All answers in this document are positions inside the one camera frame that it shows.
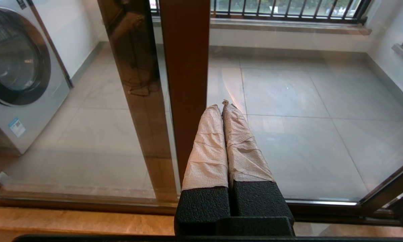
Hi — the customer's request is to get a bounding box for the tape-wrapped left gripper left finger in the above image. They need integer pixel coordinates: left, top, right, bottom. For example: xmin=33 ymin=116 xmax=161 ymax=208
xmin=174 ymin=104 xmax=231 ymax=236

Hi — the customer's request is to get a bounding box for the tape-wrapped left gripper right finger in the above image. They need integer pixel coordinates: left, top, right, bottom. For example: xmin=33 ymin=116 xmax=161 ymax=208
xmin=221 ymin=100 xmax=294 ymax=220

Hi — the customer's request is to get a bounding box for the brown sliding door with lock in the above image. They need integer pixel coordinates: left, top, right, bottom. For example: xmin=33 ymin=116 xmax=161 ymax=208
xmin=97 ymin=0 xmax=403 ymax=215

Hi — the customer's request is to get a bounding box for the brown glass door without lock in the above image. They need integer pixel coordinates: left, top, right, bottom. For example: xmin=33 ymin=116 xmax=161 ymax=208
xmin=0 ymin=0 xmax=211 ymax=215

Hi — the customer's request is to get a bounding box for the long grey stone window sill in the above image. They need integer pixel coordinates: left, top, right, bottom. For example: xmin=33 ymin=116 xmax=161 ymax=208
xmin=153 ymin=17 xmax=372 ymax=36

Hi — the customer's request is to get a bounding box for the silver front-load washing machine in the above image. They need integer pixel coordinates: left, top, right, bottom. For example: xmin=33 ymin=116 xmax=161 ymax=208
xmin=0 ymin=0 xmax=71 ymax=157

